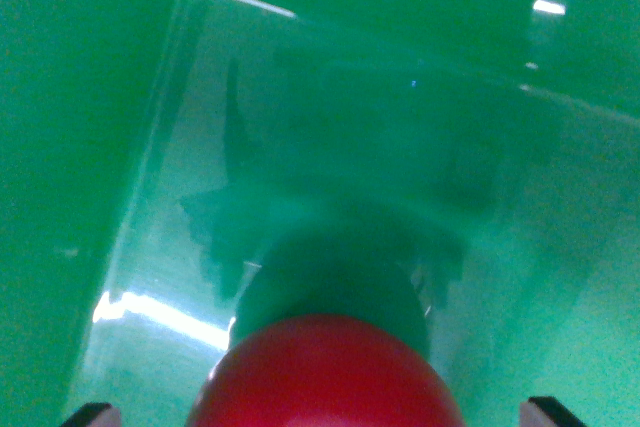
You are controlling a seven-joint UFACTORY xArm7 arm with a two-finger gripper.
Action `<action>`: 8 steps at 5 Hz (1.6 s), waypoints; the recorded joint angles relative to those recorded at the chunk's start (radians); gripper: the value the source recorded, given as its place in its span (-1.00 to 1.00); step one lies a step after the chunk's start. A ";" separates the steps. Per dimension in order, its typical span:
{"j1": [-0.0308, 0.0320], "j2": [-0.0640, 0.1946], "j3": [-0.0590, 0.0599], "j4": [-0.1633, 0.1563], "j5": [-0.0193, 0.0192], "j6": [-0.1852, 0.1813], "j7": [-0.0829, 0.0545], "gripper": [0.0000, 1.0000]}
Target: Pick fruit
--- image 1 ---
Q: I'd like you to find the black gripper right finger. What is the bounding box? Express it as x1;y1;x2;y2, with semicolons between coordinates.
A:
519;396;586;427

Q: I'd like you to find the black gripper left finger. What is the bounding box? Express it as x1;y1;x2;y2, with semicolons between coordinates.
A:
60;402;122;427

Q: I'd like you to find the red toy tomato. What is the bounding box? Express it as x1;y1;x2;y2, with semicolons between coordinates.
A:
185;313;467;427

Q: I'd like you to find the green plastic bin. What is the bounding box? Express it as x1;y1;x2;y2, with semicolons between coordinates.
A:
0;0;640;427

